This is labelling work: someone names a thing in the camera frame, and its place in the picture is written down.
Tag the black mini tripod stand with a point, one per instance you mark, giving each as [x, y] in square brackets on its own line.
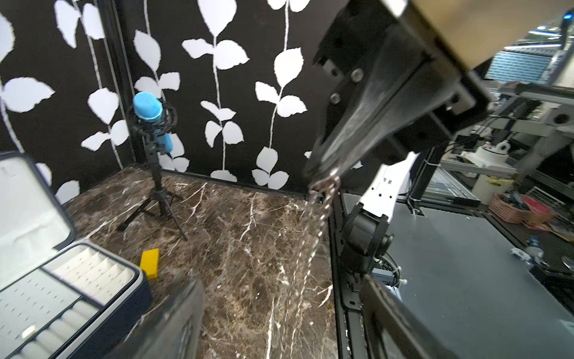
[158, 203]

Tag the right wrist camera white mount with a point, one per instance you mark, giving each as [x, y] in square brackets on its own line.
[476, 30]

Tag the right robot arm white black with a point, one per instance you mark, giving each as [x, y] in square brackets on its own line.
[365, 233]

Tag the blue microphone on tripod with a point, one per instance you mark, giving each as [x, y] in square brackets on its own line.
[154, 120]

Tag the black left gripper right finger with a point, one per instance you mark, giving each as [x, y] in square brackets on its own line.
[391, 330]

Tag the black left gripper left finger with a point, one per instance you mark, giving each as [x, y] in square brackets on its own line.
[172, 331]

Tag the yellow rectangular block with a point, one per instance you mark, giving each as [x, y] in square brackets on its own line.
[149, 263]

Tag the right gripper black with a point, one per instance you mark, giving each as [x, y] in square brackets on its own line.
[399, 89]

